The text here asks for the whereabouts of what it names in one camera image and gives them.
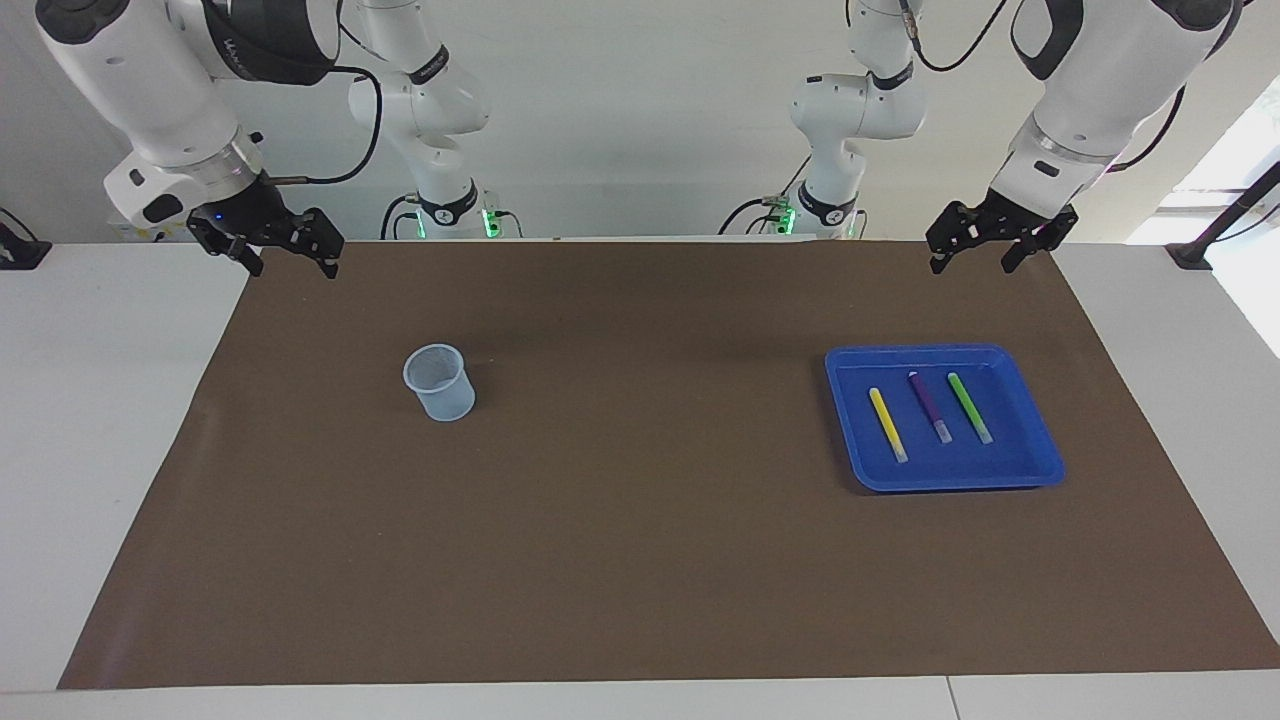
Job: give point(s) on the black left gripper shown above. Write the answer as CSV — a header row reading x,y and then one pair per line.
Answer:
x,y
1005,220

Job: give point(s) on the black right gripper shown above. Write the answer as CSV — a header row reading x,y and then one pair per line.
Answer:
x,y
240,215

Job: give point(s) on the green pen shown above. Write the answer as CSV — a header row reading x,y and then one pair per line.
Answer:
x,y
969,407

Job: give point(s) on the purple pen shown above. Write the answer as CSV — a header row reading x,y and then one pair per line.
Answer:
x,y
929,405

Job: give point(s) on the yellow pen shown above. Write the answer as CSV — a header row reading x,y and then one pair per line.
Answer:
x,y
888,425

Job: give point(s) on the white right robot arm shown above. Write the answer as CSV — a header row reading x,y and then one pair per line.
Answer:
x,y
130,80

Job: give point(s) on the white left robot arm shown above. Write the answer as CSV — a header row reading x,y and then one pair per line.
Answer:
x,y
1100,70

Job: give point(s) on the white power strip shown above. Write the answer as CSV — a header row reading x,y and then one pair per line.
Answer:
x,y
130,233

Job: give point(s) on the black clamp stand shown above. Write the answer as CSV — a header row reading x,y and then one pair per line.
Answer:
x,y
1190,255
20,252

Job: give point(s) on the blue plastic tray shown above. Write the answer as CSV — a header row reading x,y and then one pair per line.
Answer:
x,y
1010,450

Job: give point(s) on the translucent plastic cup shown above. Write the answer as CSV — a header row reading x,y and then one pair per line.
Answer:
x,y
440,395

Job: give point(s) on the brown table mat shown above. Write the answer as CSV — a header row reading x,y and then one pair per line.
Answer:
x,y
640,550

